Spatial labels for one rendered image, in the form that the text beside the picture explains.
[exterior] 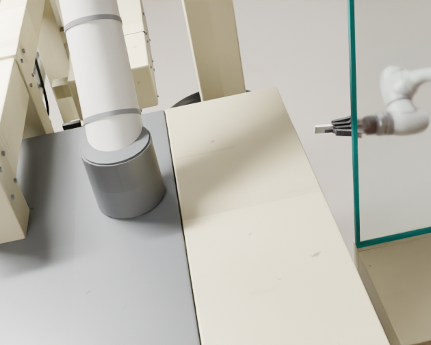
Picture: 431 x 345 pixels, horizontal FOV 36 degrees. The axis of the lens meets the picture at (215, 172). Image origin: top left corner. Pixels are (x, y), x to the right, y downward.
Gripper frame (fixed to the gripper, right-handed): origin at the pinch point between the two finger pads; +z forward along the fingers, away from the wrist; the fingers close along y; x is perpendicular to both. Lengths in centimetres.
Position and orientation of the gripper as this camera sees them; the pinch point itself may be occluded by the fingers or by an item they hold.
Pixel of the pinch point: (323, 129)
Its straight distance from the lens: 254.0
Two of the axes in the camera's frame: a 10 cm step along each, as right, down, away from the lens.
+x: 0.0, 8.0, 6.0
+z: -9.9, 0.9, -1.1
